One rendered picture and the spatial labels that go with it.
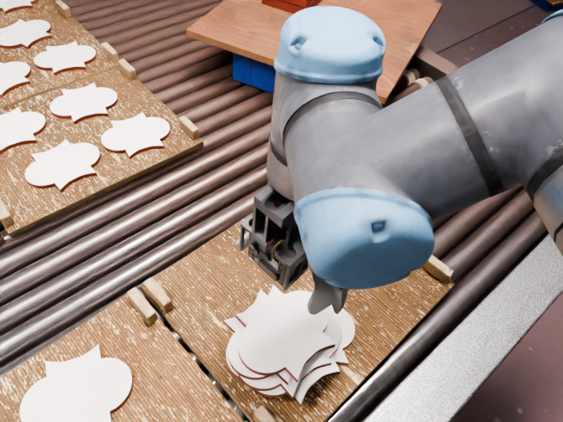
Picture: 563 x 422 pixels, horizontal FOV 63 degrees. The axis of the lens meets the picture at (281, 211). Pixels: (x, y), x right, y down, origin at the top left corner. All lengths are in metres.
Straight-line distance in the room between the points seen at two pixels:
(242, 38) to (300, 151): 0.87
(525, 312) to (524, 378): 1.08
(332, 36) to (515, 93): 0.13
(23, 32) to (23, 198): 0.59
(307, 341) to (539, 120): 0.47
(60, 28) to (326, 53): 1.20
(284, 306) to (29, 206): 0.52
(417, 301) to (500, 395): 1.13
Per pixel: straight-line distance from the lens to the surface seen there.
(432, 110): 0.26
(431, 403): 0.77
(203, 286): 0.78
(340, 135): 0.28
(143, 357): 0.74
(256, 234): 0.46
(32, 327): 0.83
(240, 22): 1.21
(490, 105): 0.26
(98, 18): 1.52
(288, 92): 0.33
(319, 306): 0.53
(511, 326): 0.89
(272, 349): 0.64
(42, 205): 0.95
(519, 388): 1.96
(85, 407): 0.72
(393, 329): 0.78
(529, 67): 0.26
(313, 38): 0.32
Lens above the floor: 1.61
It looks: 50 degrees down
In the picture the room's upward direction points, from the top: 6 degrees clockwise
